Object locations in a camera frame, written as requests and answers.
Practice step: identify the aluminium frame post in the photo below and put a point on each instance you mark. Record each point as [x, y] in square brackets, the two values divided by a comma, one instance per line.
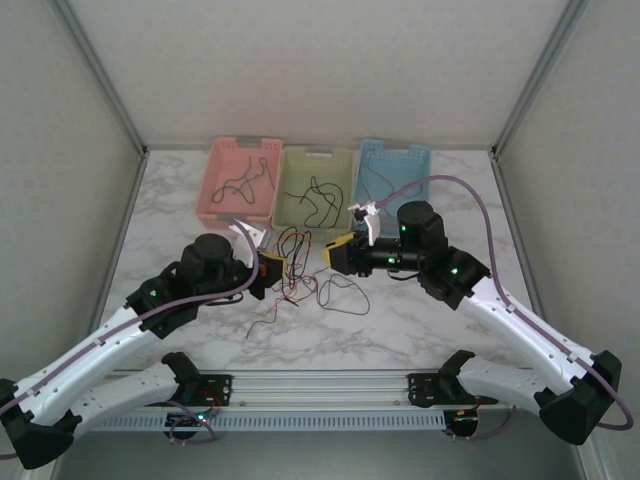
[537, 75]
[105, 75]

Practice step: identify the aluminium frame leg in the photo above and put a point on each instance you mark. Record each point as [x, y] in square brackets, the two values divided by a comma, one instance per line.
[595, 465]

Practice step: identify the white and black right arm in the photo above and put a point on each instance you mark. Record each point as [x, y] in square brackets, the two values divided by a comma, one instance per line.
[525, 340]

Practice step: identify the aluminium table side rail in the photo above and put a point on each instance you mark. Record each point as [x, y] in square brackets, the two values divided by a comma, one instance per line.
[119, 250]
[515, 225]

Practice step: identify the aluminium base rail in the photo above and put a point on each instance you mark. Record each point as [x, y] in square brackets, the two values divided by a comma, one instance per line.
[320, 387]

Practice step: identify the pink plastic basket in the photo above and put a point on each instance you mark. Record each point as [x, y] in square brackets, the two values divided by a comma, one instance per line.
[235, 212]

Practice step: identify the black controller board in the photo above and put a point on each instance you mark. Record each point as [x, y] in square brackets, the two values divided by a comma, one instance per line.
[187, 422]
[462, 425]

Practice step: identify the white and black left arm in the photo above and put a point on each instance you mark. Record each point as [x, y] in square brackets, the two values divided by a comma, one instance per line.
[90, 360]

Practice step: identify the blue plastic basket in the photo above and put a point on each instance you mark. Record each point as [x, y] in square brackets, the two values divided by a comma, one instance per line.
[400, 167]

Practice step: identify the green plastic basket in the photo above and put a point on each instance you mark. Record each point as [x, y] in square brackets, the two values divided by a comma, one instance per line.
[295, 235]

